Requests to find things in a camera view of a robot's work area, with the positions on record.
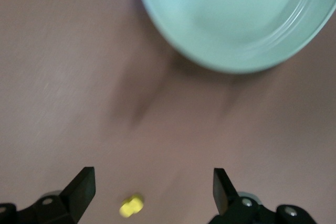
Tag light green plate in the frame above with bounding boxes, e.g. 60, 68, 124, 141
133, 0, 336, 74

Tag brown table cover sheet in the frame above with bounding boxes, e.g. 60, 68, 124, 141
0, 0, 336, 224

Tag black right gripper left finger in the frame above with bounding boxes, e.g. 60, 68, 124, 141
0, 166, 96, 224

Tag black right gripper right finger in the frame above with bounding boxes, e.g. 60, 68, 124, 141
208, 167, 316, 224

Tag yellow foam letter s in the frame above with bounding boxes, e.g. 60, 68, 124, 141
119, 194, 145, 219

